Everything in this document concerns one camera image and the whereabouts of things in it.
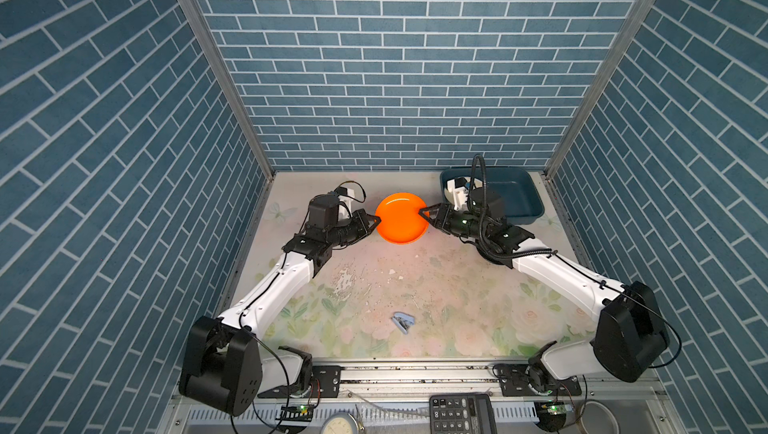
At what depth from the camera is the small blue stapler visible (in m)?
0.82

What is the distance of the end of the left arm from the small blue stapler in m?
0.27

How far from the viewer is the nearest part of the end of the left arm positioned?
0.63m
